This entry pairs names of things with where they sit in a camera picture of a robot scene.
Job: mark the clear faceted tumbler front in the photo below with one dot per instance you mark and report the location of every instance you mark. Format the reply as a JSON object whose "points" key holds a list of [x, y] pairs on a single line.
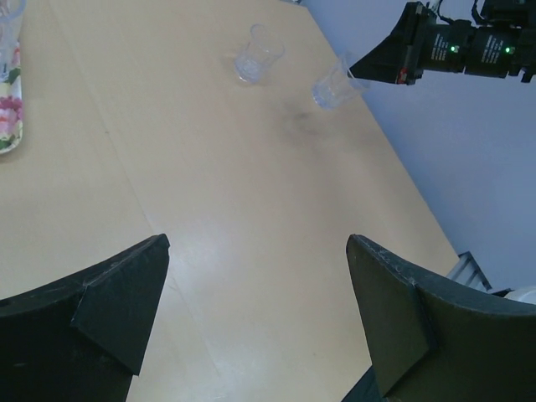
{"points": [[11, 24]]}

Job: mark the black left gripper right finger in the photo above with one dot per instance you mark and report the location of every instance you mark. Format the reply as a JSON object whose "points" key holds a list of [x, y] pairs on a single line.
{"points": [[432, 339]]}

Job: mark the small clear glass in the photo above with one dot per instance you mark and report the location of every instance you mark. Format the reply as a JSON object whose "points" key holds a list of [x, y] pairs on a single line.
{"points": [[263, 49], [338, 85]]}

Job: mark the front aluminium rail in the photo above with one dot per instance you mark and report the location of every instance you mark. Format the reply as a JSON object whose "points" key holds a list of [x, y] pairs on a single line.
{"points": [[468, 273]]}

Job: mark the floral patterned tray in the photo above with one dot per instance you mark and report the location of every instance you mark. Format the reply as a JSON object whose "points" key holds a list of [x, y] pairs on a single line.
{"points": [[12, 106]]}

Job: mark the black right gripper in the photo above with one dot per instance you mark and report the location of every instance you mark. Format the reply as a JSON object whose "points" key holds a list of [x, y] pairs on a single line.
{"points": [[413, 47]]}

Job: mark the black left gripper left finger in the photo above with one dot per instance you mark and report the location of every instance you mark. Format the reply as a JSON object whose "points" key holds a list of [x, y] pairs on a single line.
{"points": [[84, 336]]}

